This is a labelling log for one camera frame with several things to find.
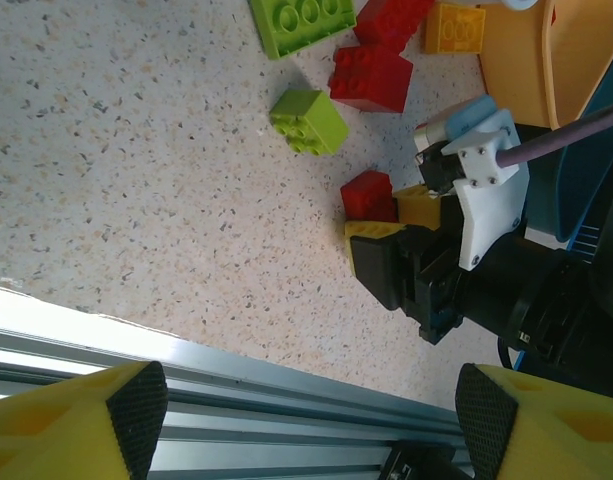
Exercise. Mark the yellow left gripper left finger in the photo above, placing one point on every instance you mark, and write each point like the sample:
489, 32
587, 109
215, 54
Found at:
51, 435

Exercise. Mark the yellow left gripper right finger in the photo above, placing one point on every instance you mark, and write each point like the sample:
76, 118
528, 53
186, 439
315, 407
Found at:
551, 440

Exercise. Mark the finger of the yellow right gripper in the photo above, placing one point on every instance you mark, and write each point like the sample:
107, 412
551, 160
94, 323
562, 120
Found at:
373, 228
420, 210

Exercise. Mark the red lego brick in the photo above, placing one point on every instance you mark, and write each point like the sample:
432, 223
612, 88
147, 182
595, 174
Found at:
391, 22
371, 77
368, 197

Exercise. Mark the large green lego brick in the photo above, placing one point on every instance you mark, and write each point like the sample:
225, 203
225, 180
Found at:
301, 25

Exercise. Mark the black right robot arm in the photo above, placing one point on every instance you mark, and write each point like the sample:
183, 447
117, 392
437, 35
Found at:
576, 310

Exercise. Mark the small green lego brick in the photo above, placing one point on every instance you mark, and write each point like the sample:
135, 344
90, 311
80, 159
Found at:
311, 120

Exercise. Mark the teal plastic container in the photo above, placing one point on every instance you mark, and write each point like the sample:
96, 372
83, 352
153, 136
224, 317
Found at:
581, 190

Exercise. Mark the yellow plastic container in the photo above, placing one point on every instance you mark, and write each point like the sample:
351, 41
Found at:
526, 65

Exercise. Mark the yellow lego brick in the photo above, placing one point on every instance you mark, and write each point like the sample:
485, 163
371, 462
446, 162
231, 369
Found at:
456, 30

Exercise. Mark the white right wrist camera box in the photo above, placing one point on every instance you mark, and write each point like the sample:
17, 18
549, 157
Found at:
491, 200

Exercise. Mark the black rail bracket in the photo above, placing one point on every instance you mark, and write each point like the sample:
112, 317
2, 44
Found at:
416, 465

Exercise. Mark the aluminium table edge rail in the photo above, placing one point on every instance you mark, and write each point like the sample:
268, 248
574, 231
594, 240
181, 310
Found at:
286, 400

